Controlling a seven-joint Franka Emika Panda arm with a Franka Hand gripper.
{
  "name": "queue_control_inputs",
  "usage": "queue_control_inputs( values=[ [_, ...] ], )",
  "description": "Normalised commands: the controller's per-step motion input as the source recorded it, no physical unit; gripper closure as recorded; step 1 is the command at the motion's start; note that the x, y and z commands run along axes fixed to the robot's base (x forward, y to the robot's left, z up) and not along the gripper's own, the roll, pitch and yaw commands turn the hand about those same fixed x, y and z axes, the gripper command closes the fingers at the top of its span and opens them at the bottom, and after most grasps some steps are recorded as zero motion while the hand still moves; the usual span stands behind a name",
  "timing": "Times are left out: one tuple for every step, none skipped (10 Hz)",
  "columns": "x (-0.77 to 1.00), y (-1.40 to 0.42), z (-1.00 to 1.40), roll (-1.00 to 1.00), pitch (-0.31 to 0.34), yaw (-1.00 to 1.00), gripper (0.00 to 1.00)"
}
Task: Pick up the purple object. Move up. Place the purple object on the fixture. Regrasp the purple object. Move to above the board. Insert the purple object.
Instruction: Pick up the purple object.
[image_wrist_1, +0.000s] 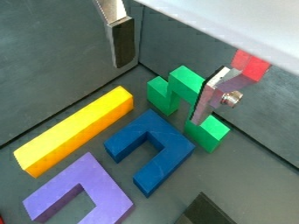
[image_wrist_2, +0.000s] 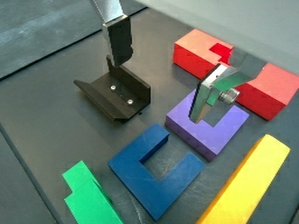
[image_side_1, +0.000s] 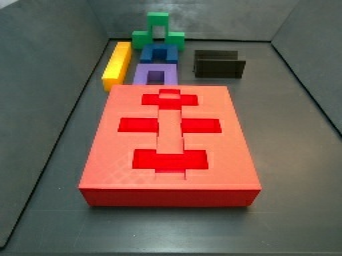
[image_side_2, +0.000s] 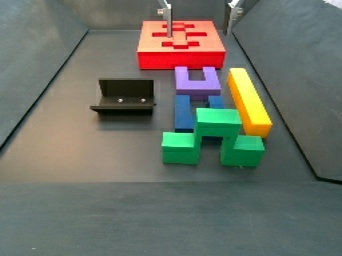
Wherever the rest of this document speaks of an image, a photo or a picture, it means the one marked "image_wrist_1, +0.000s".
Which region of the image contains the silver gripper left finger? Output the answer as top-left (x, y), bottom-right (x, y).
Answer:
top-left (92, 0), bottom-right (136, 68)

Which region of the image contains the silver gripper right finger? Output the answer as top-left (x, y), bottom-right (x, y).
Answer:
top-left (189, 66), bottom-right (242, 126)

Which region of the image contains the purple U-shaped block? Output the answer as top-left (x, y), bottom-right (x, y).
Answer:
top-left (22, 151), bottom-right (136, 224)

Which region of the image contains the red board with slots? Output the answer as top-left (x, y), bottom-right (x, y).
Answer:
top-left (230, 50), bottom-right (270, 82)

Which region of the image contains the black angled fixture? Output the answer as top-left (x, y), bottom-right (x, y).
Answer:
top-left (173, 192), bottom-right (237, 224)

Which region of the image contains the green stepped block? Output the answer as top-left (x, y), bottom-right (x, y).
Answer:
top-left (146, 66), bottom-right (229, 153)

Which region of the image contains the blue U-shaped block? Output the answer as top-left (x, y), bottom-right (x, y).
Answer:
top-left (104, 109), bottom-right (194, 198)

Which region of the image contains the yellow long block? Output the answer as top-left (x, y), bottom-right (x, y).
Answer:
top-left (13, 86), bottom-right (133, 178)

